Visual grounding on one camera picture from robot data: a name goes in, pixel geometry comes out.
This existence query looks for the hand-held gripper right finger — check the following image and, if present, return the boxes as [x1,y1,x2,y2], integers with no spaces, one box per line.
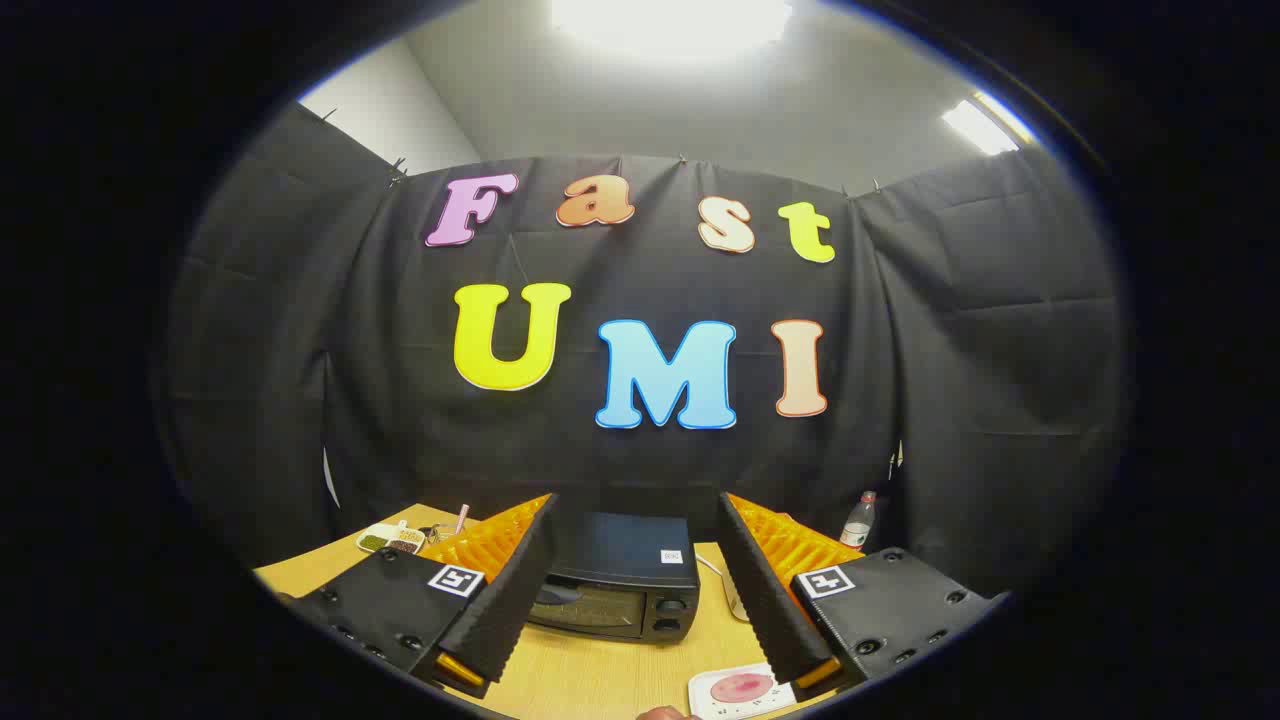
[718,490,1011,691]

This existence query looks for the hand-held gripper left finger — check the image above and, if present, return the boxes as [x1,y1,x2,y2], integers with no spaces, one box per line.
[285,492,559,699]

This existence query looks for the pink ham slice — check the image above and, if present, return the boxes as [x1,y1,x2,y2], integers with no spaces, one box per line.
[710,672,776,704]

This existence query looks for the black toaster oven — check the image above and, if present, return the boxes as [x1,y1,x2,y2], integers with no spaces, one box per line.
[525,512,701,643]

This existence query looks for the white square plate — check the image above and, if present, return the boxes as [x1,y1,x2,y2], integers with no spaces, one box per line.
[688,662,801,720]

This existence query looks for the clear plastic water bottle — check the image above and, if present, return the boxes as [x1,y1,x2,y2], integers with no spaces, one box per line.
[840,490,879,549]

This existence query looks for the white divided grain dish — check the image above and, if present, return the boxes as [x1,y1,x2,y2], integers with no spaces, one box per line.
[356,520,429,557]

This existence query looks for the black backdrop cloth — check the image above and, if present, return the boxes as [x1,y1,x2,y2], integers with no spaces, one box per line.
[160,100,1131,601]

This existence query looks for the ceiling light panel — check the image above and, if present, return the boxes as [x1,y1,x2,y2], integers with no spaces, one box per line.
[940,93,1023,157]
[550,0,793,56]

